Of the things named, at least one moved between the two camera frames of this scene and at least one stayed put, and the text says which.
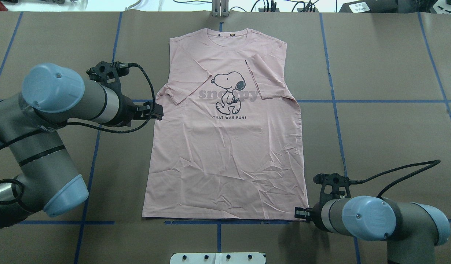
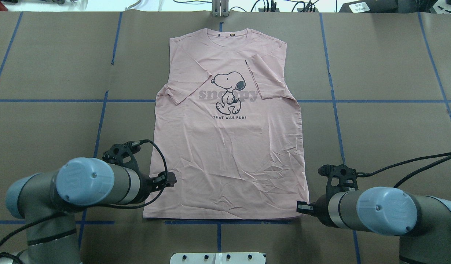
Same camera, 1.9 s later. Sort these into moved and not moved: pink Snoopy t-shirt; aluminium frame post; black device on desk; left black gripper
Moved: left black gripper
Not moved: aluminium frame post; black device on desk; pink Snoopy t-shirt
